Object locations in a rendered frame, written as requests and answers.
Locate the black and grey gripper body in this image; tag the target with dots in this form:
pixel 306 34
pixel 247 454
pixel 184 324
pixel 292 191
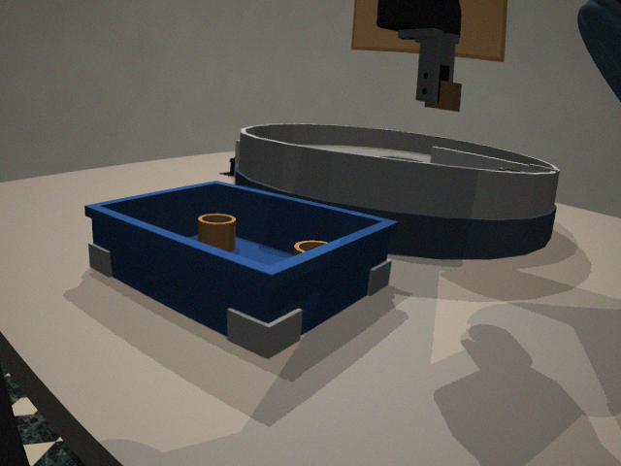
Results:
pixel 418 14

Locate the bronze bushing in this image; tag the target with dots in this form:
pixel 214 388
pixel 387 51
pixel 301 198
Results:
pixel 307 245
pixel 450 97
pixel 218 235

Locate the blue plastic crate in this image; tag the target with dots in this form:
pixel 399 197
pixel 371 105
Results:
pixel 260 296

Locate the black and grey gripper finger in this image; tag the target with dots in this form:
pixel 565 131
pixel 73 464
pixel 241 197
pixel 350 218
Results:
pixel 448 43
pixel 429 65

